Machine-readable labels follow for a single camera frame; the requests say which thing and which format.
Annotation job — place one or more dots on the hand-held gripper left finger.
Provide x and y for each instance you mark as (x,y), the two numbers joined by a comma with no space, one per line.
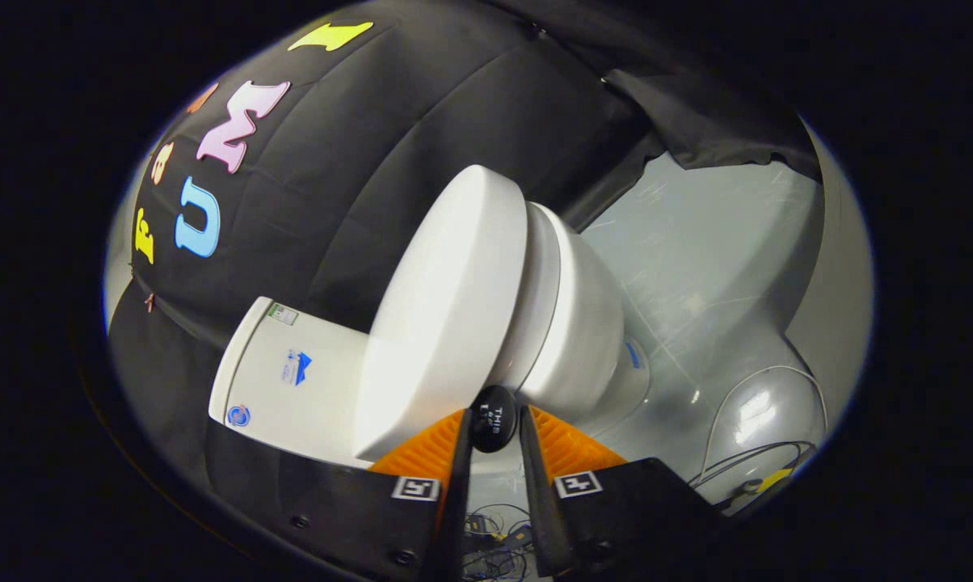
(457,501)

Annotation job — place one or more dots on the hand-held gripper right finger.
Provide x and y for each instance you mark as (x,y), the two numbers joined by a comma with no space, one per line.
(537,501)

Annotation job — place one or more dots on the white toilet lid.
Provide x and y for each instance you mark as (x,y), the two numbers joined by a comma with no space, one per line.
(446,307)

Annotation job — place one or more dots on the white toilet bowl with seat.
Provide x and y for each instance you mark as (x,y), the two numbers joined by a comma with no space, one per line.
(575,323)

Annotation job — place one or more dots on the white toilet tank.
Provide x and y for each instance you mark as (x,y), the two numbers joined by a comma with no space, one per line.
(292,404)

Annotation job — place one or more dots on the black backdrop cloth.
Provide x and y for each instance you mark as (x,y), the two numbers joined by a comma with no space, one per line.
(357,162)

